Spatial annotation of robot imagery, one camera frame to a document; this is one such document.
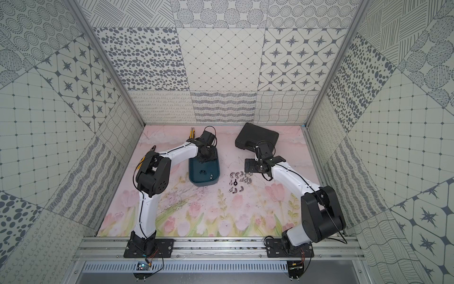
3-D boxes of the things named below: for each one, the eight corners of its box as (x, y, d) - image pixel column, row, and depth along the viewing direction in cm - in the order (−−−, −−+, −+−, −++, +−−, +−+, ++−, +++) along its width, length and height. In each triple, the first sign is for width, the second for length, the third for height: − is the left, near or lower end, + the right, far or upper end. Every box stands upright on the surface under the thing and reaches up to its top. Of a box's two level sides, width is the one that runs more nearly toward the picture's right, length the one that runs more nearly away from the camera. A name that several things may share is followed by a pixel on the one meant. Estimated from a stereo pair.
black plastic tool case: (234, 146, 110) (234, 142, 107) (244, 126, 122) (244, 122, 118) (272, 158, 104) (274, 154, 101) (279, 135, 116) (280, 131, 113)
